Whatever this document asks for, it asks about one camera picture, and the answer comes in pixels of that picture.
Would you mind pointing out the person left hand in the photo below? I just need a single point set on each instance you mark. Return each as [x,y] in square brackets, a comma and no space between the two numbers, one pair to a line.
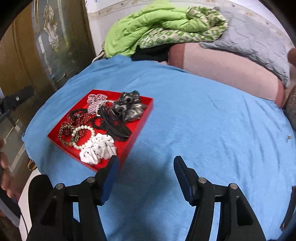
[7,183]

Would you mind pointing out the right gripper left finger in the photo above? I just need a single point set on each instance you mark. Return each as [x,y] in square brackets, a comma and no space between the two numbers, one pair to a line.
[71,212]

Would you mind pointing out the black hair claw clip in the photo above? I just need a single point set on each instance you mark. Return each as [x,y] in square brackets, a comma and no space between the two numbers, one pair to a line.
[108,121]

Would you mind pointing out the grey quilted blanket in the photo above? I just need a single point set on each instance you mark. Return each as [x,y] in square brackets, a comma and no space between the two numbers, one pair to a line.
[255,41]

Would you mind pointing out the white polka dot scrunchie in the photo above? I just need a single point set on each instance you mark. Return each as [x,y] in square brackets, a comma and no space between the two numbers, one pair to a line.
[98,148]

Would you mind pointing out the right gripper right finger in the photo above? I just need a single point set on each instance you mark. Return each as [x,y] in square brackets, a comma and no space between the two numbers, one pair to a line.
[237,220]

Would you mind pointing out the pink checked scrunchie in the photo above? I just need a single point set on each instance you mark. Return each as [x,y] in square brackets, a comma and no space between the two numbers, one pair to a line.
[93,101]

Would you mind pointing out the striped beige cushion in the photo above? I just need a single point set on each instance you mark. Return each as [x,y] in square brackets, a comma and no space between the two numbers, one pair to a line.
[290,108]

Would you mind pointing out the wooden glass door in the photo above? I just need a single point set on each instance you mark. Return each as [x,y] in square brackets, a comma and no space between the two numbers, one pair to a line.
[46,44]

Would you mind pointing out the blue bed sheet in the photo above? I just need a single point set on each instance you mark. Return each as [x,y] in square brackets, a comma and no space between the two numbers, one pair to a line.
[224,134]

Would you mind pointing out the green blanket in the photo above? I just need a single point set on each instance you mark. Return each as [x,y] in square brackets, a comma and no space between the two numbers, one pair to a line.
[162,23]

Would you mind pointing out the grey black scrunchie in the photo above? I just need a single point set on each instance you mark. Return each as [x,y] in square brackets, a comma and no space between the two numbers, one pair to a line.
[129,107]

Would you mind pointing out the pink pillow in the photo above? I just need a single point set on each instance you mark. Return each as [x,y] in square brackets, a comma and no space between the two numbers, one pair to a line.
[229,69]

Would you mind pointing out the red polka dot scrunchie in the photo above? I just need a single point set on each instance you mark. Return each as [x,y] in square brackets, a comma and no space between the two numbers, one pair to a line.
[73,121]

